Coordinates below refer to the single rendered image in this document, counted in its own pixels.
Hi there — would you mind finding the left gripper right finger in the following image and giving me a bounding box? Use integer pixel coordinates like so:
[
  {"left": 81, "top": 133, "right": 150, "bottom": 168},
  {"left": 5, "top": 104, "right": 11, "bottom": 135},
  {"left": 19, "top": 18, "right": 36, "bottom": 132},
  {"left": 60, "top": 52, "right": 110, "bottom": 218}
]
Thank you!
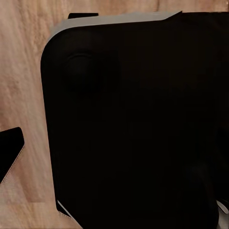
[{"left": 214, "top": 126, "right": 229, "bottom": 164}]

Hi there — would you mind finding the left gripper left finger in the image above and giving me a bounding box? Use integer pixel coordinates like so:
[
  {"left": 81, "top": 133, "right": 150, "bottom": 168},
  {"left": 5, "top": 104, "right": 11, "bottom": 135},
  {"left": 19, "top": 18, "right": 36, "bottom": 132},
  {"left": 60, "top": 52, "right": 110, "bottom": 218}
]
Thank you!
[{"left": 0, "top": 127, "right": 24, "bottom": 183}]

